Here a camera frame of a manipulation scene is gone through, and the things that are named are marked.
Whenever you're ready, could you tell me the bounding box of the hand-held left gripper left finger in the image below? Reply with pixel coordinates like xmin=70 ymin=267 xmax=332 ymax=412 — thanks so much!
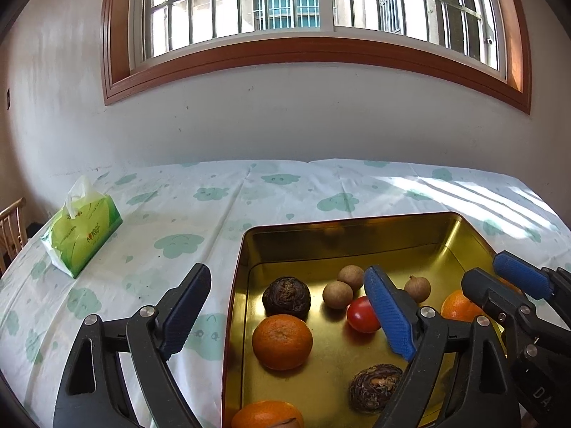
xmin=52 ymin=263 xmax=212 ymax=428

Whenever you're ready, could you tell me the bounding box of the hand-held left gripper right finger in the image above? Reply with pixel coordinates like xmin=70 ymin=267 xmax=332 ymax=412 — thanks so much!
xmin=363 ymin=265 xmax=522 ymax=428

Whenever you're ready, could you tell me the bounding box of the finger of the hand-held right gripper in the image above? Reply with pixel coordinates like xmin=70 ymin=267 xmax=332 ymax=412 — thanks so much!
xmin=461 ymin=267 xmax=540 ymax=353
xmin=493 ymin=251 xmax=571 ymax=308

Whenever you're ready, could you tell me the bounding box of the red cherry tomato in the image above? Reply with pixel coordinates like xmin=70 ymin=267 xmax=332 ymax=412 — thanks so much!
xmin=347 ymin=295 xmax=382 ymax=334

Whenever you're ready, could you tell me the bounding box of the orange mandarin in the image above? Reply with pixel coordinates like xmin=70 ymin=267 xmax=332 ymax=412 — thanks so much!
xmin=252 ymin=314 xmax=314 ymax=371
xmin=441 ymin=289 xmax=485 ymax=322
xmin=231 ymin=400 xmax=305 ymax=428

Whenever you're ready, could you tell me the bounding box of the tan longan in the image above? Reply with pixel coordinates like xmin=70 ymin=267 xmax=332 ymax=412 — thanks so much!
xmin=404 ymin=275 xmax=431 ymax=303
xmin=337 ymin=265 xmax=367 ymax=297
xmin=322 ymin=281 xmax=354 ymax=310

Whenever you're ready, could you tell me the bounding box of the red and gold tin box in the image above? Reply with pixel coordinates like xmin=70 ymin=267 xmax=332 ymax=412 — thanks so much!
xmin=222 ymin=212 xmax=518 ymax=428

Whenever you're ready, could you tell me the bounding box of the cloud print tablecloth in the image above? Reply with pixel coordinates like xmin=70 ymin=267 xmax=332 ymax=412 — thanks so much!
xmin=0 ymin=159 xmax=571 ymax=428

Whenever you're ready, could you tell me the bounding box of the green tissue pack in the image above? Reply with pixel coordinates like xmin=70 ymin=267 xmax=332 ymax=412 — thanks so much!
xmin=41 ymin=175 xmax=123 ymax=278

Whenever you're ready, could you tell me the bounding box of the light wooden chair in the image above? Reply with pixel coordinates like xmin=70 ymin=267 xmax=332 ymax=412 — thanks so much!
xmin=0 ymin=197 xmax=28 ymax=272

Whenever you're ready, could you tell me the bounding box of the brown framed barred window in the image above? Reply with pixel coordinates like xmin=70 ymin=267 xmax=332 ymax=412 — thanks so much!
xmin=102 ymin=0 xmax=532 ymax=114

